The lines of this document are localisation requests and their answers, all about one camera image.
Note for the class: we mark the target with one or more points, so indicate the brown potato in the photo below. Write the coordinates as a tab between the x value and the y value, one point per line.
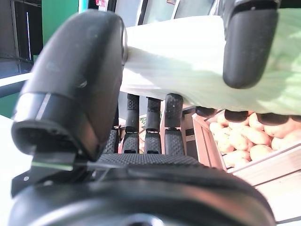
249	135
261	151
235	156
285	142
216	127
224	142
279	130

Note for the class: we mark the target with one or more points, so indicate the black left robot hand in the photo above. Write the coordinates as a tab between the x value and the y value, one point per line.
70	70

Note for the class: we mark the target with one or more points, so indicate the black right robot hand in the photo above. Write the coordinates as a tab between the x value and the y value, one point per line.
249	47

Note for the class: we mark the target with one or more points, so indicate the wooden slat crate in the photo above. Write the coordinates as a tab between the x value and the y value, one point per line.
270	169
282	200

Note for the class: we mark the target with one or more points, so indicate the green white napa cabbage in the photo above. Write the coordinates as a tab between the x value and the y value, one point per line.
188	58

